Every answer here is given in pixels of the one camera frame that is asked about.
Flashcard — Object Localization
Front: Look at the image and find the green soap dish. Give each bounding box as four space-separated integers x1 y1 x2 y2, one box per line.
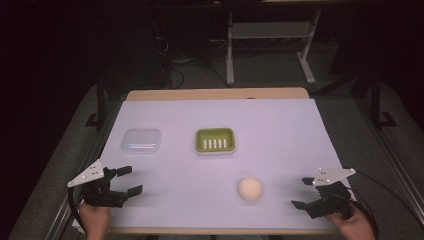
194 127 237 156

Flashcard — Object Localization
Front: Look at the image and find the person's right hand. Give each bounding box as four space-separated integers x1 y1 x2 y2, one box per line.
324 203 377 240

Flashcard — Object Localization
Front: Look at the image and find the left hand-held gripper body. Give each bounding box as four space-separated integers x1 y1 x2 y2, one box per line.
66 158 129 209

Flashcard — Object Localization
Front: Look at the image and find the white table mat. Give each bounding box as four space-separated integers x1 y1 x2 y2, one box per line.
71 98 357 232

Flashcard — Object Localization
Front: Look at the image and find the tangle of black floor cables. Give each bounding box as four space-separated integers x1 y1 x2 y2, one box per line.
151 19 231 90

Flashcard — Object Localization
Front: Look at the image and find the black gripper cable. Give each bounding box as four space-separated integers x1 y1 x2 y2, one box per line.
67 186 88 234
343 166 424 240

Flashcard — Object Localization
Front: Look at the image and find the clear plastic lid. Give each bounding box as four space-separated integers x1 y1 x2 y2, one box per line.
120 128 162 156

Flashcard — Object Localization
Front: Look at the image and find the person's left hand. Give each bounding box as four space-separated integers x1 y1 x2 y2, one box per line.
78 203 112 240

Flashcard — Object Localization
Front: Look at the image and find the black metal stand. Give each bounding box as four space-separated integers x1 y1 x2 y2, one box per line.
349 66 398 130
85 74 111 131

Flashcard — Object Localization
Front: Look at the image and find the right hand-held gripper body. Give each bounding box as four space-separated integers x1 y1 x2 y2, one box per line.
305 167 357 221

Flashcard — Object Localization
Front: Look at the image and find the round cream soap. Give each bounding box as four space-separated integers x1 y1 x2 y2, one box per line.
237 177 264 202

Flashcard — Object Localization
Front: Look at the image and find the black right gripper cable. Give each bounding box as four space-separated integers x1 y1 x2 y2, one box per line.
343 166 424 240

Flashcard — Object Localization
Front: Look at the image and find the white metal desk frame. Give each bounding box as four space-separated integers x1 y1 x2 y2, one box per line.
225 9 323 86

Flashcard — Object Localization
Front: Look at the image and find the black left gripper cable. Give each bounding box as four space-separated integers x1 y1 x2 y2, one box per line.
67 186 88 234

